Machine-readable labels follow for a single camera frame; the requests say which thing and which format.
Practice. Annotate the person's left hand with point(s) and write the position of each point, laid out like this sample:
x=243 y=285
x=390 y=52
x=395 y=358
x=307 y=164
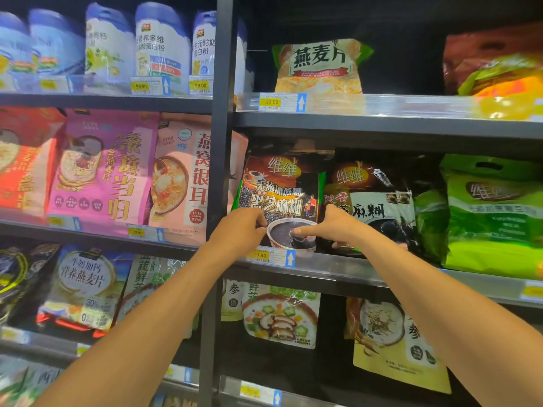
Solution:
x=235 y=233

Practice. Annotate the person's right hand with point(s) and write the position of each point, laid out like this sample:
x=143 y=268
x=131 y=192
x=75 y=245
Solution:
x=339 y=228

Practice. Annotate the person's right thumb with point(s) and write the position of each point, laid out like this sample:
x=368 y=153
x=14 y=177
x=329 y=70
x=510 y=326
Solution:
x=307 y=231

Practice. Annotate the person's left fingers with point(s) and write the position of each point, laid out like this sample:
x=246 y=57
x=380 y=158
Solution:
x=261 y=228

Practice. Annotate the black sesame paste bag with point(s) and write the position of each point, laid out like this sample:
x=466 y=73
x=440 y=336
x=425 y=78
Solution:
x=373 y=194
x=280 y=186

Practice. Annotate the person's left forearm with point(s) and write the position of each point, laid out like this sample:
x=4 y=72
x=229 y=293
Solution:
x=140 y=334

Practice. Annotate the person's right forearm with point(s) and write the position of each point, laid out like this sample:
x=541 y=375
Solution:
x=458 y=330

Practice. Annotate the yellow price tag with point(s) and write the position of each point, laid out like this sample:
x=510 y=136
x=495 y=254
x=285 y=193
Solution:
x=146 y=86
x=144 y=233
x=180 y=374
x=83 y=349
x=200 y=85
x=55 y=84
x=258 y=393
x=532 y=291
x=63 y=222
x=269 y=256
x=280 y=102
x=12 y=335

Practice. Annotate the black metal shelf board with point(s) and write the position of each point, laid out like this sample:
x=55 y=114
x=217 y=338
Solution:
x=297 y=400
x=381 y=125
x=339 y=273
x=106 y=103
x=46 y=351
x=97 y=239

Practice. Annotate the small cream bag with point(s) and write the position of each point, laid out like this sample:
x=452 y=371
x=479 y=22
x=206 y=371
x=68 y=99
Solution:
x=232 y=300

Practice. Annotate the vegetable mushroom porridge bag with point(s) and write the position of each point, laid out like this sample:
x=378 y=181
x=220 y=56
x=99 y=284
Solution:
x=282 y=317

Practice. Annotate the pale pink soup bag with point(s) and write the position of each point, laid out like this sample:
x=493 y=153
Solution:
x=182 y=182

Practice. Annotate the black metal shelf upright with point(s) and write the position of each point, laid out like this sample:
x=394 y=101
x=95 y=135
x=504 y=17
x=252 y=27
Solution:
x=220 y=122

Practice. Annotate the plain green bag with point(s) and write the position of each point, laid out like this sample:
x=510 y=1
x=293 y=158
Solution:
x=430 y=224

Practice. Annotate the white green vegetable bag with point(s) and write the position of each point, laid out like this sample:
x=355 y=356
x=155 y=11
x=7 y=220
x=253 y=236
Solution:
x=146 y=283

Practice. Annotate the yellow white cereal bag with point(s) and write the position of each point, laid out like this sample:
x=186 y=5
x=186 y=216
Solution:
x=394 y=347

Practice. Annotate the green yellow oatmeal bag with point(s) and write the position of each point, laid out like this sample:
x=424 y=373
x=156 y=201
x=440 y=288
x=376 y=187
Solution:
x=320 y=67

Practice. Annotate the pink purple cereal bag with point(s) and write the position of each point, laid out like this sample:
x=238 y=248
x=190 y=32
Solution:
x=106 y=173

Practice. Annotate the blue white oatmeal bag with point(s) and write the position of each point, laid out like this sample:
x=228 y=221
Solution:
x=85 y=288

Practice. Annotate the large green powder bag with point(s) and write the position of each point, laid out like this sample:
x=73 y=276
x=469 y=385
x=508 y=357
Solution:
x=496 y=216

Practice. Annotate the row of white blue tins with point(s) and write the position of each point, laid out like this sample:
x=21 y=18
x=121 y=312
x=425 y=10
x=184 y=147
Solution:
x=161 y=46

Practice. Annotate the red oatmeal bag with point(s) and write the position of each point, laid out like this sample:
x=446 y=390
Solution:
x=25 y=161

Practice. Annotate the dark cereal bag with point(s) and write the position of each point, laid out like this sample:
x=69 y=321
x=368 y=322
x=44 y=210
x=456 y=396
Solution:
x=21 y=279

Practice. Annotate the red yellow cereal bag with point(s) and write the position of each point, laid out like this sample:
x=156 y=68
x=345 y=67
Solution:
x=496 y=67

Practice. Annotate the green printed bag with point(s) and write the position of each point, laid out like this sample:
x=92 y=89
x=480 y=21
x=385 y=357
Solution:
x=25 y=385

